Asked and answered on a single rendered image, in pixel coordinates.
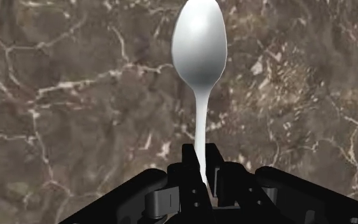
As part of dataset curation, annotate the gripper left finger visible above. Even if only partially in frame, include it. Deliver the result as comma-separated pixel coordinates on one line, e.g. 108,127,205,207
59,143,217,224

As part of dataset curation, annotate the white spoon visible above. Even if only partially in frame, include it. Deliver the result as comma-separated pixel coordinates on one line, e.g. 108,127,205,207
171,0,228,186

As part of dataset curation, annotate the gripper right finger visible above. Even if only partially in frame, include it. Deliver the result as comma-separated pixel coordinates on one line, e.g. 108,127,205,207
205,143,358,224

